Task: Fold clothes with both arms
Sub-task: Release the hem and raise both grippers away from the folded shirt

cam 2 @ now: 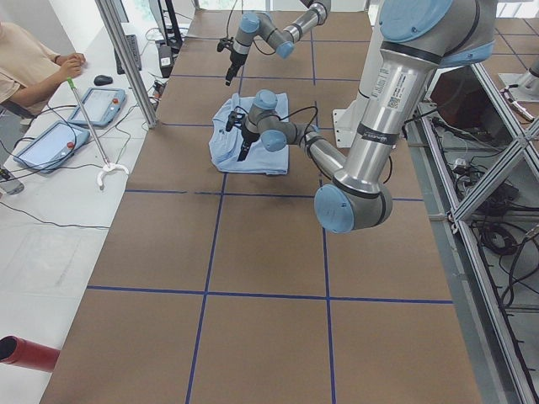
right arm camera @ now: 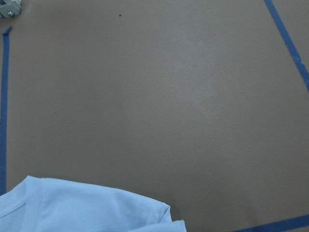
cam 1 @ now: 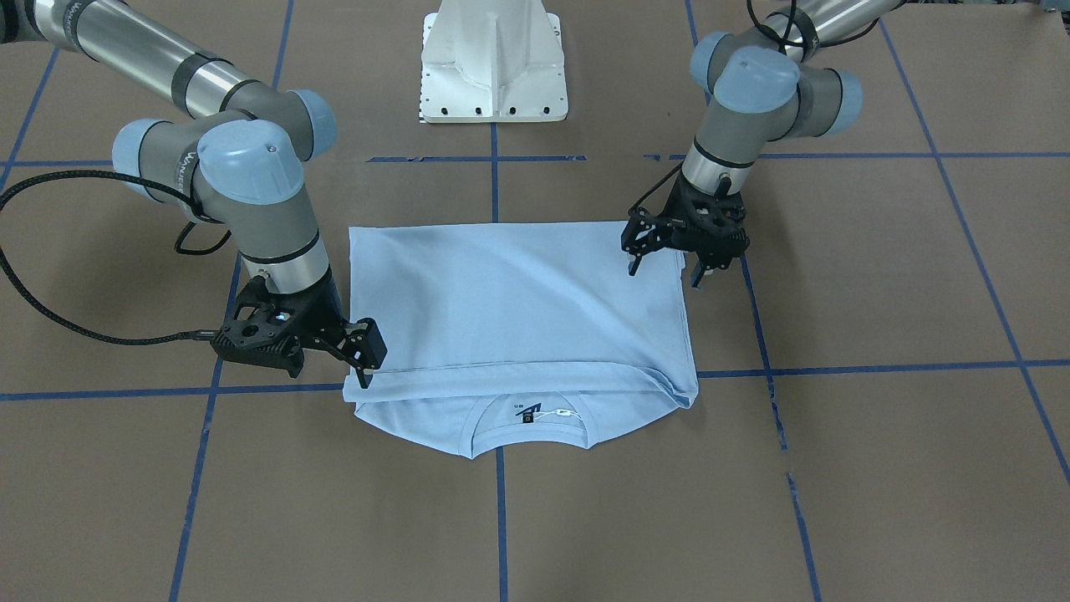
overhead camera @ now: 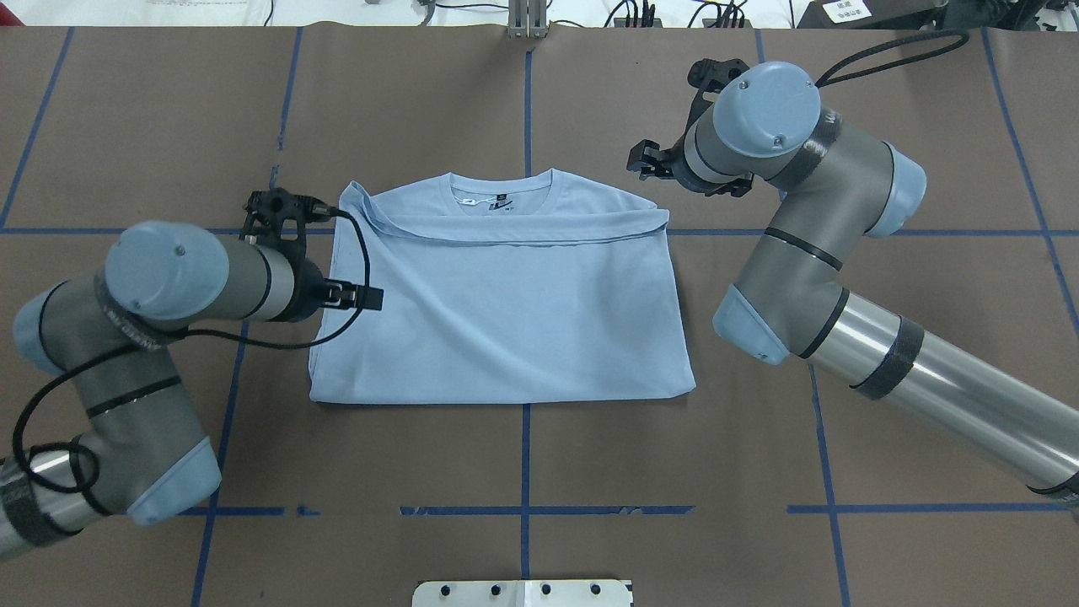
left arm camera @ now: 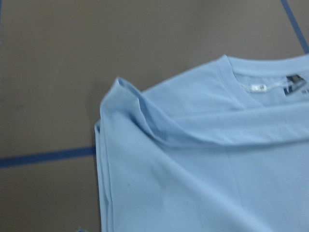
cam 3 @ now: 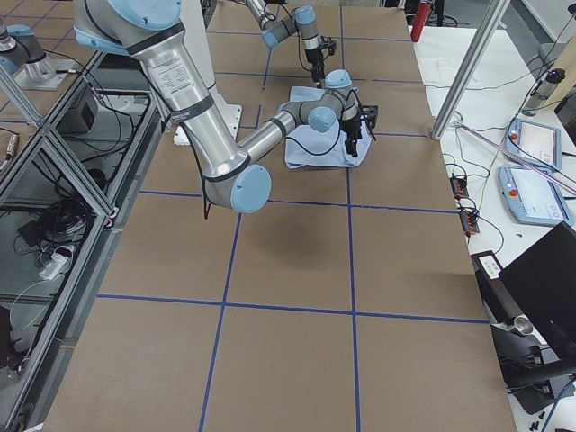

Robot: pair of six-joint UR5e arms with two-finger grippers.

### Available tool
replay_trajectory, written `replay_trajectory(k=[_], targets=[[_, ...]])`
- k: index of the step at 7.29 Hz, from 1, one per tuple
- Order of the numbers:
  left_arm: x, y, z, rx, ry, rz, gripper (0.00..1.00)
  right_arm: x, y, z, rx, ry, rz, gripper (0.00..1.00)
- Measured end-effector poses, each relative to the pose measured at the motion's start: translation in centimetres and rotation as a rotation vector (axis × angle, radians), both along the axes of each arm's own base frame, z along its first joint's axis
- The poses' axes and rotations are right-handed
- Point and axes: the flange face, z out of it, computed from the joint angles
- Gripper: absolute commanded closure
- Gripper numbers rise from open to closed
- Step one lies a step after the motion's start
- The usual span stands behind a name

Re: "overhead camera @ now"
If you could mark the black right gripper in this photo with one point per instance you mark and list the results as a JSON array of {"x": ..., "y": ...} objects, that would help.
[{"x": 677, "y": 164}]

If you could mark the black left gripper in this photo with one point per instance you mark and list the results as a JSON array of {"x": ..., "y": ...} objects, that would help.
[{"x": 306, "y": 289}]

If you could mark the light blue t-shirt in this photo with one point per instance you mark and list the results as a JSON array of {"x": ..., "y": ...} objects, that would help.
[{"x": 553, "y": 288}]

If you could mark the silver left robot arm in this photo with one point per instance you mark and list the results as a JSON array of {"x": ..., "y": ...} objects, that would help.
[{"x": 115, "y": 430}]

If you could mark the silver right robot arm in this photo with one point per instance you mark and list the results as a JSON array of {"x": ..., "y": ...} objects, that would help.
[{"x": 839, "y": 185}]

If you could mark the black box with label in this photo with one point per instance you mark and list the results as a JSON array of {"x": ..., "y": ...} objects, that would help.
[{"x": 869, "y": 15}]

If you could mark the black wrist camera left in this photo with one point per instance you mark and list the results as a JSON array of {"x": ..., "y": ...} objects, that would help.
[{"x": 277, "y": 218}]

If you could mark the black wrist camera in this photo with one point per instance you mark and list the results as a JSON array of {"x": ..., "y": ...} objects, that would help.
[
  {"x": 277, "y": 218},
  {"x": 709, "y": 76}
]

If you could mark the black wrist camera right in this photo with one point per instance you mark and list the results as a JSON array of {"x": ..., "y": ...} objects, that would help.
[{"x": 709, "y": 76}]

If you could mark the aluminium frame post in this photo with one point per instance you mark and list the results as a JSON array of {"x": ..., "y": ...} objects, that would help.
[{"x": 527, "y": 19}]

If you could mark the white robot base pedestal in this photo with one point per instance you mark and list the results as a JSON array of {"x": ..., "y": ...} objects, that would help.
[{"x": 550, "y": 592}]

